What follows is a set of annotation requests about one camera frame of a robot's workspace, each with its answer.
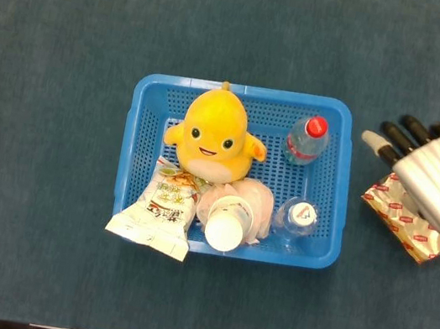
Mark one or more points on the white paper cup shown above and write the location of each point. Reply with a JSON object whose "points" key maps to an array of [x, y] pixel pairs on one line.
{"points": [[224, 231]]}

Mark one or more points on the blue perforated plastic basket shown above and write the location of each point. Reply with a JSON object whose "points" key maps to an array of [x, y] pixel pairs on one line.
{"points": [[306, 256]]}

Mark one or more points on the yellow plush toy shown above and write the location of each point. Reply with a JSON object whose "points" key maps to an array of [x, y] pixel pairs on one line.
{"points": [[214, 129]]}

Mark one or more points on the red-capped clear water bottle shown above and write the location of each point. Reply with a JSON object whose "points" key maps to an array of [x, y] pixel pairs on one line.
{"points": [[305, 143]]}

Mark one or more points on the white snack bag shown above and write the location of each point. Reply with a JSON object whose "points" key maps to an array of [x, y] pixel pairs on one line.
{"points": [[160, 213]]}

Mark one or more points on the gold red snack bag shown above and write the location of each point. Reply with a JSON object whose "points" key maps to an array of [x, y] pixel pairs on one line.
{"points": [[404, 231]]}

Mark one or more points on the white-capped clear water bottle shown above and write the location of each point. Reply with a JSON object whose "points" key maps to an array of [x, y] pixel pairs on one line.
{"points": [[299, 217]]}

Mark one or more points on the teal table cloth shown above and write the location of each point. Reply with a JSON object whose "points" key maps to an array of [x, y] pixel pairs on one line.
{"points": [[58, 17]]}

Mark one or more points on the pale pink plastic bag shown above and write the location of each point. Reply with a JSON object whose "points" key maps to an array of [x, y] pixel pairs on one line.
{"points": [[262, 204]]}

